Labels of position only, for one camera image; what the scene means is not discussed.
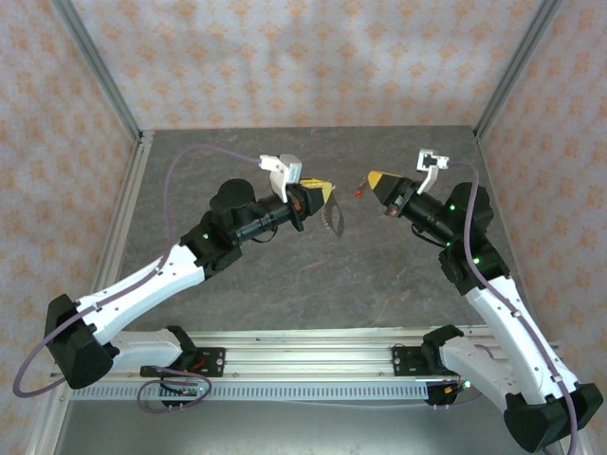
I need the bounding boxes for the metal key plate with rings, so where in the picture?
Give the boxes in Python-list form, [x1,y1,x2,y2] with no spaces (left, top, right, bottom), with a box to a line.
[318,187,347,238]

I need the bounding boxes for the small circuit board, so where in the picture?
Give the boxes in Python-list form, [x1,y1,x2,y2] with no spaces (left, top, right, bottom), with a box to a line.
[443,376,478,397]
[158,382,212,398]

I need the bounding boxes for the grey metal sheet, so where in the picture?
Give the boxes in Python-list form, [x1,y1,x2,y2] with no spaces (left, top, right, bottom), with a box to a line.
[49,400,568,455]

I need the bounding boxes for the aluminium side rail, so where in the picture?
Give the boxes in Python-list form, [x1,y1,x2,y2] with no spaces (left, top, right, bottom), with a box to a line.
[89,131,156,336]

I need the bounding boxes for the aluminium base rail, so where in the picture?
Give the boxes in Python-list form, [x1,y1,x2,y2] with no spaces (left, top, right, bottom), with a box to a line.
[49,325,570,381]

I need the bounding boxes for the aluminium frame post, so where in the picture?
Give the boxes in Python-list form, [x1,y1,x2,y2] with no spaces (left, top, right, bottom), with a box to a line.
[472,0,564,142]
[50,0,156,144]

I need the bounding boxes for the slotted grey cable duct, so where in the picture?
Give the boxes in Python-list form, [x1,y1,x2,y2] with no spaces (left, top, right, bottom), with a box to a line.
[69,381,431,403]

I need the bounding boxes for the aluminium frame leg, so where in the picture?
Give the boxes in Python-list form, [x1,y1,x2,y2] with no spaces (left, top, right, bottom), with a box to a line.
[23,378,72,455]

